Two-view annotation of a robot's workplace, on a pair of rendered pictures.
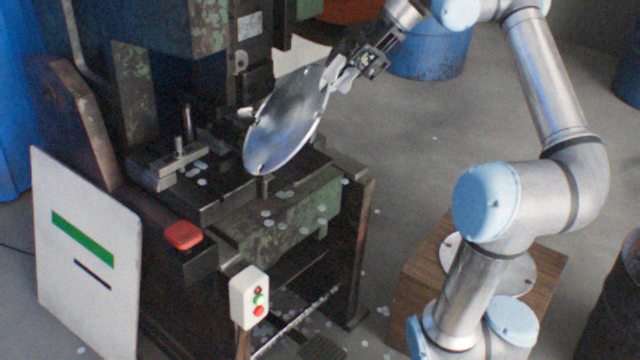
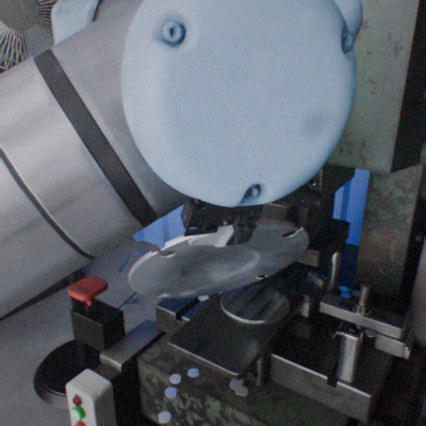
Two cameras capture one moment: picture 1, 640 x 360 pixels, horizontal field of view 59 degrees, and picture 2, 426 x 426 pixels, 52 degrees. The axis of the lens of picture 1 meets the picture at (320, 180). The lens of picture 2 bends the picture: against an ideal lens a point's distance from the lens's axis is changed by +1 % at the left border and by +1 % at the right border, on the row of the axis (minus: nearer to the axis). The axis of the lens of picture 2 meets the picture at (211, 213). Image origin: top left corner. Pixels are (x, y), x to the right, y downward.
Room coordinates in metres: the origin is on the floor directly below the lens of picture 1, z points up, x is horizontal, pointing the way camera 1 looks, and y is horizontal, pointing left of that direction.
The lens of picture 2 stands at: (1.04, -0.51, 1.23)
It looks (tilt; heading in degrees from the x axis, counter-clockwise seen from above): 22 degrees down; 85
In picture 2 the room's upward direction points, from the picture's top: straight up
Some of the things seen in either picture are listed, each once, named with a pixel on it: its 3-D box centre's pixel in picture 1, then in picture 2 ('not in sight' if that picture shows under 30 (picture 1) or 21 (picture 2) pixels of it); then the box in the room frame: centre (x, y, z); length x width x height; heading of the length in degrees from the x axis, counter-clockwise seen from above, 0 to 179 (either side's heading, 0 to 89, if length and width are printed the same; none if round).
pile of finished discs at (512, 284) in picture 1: (487, 262); not in sight; (1.25, -0.52, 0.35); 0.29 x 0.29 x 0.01
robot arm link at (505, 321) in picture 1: (502, 333); not in sight; (0.77, -0.40, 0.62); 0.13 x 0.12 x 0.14; 104
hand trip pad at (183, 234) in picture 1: (184, 244); (90, 299); (0.85, 0.27, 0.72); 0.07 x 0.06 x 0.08; 52
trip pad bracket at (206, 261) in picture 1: (195, 275); (101, 344); (0.87, 0.26, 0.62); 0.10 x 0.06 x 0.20; 142
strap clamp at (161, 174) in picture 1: (176, 155); not in sight; (1.12, 0.35, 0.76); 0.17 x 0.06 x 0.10; 142
